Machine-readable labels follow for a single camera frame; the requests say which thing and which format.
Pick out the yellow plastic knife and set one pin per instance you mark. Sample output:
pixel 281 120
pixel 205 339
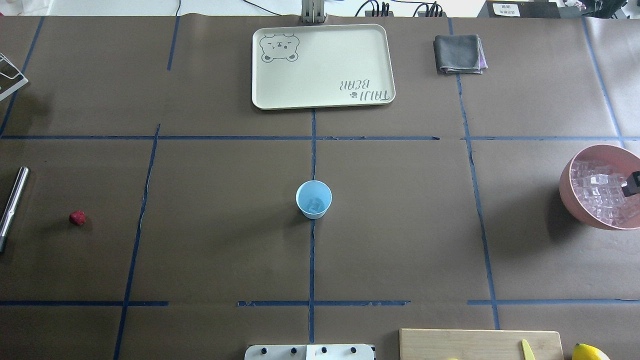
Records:
pixel 527 351

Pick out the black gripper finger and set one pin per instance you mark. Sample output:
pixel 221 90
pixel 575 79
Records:
pixel 631 186

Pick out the pink bowl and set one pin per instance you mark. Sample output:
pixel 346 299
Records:
pixel 625 161

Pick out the grey folded cloth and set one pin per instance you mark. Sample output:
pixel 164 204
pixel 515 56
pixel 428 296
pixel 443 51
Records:
pixel 459 53

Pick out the cream bear serving tray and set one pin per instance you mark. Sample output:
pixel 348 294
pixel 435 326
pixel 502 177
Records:
pixel 311 67

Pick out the aluminium frame post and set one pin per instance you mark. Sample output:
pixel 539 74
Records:
pixel 313 12

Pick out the red strawberry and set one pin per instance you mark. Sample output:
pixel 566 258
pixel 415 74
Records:
pixel 77 218

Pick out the bamboo cutting board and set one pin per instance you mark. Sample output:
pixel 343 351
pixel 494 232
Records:
pixel 476 344

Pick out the orange black power strip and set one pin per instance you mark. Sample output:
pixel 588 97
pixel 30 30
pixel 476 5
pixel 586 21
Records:
pixel 400 8

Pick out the light blue plastic cup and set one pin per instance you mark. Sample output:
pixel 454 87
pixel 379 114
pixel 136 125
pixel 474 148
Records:
pixel 313 198

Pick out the black box with label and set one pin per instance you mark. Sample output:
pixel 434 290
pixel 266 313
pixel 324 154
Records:
pixel 519 9

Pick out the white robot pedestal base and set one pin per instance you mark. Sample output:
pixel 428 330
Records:
pixel 340 351

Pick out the yellow lemon lower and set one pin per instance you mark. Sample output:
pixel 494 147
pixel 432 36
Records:
pixel 583 351

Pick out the metal cup rack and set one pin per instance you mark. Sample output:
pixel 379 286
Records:
pixel 11 78

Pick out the clear ice cubes pile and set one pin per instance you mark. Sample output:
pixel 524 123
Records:
pixel 599 188

